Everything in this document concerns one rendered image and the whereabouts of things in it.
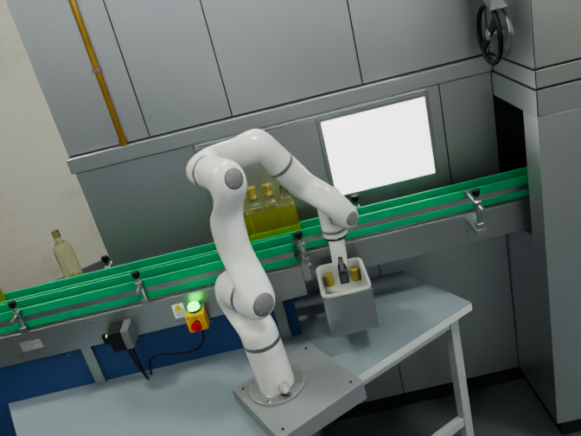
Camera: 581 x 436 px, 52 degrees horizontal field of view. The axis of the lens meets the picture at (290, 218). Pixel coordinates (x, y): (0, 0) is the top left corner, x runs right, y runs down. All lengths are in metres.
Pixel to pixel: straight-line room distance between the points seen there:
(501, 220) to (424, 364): 0.85
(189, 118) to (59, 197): 3.01
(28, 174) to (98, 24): 2.95
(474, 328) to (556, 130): 1.08
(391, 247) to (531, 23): 0.90
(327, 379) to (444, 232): 0.73
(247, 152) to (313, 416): 0.81
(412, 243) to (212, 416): 0.96
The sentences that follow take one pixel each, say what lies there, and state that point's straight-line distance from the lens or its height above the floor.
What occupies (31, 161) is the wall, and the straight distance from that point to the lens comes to 5.09.
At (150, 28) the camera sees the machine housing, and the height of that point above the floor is 1.94.
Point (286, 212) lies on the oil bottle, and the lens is 2.21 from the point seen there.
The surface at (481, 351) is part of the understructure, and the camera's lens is 2.94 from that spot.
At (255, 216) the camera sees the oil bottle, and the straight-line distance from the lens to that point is 2.21.
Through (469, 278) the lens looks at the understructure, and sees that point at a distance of 2.71.
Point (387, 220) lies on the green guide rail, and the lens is 2.27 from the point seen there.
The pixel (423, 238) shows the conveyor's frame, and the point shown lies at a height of 0.99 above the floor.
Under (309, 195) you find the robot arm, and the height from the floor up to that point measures 1.39.
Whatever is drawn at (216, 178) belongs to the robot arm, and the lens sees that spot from 1.60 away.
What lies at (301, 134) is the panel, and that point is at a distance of 2.27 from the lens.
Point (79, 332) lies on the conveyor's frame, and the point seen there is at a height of 0.99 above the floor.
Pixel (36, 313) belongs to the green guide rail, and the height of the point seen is 1.10.
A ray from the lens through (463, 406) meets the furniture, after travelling 2.64.
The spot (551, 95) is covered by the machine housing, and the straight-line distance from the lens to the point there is 2.11.
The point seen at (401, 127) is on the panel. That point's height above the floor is 1.38.
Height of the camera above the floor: 2.07
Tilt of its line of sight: 23 degrees down
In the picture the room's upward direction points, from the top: 14 degrees counter-clockwise
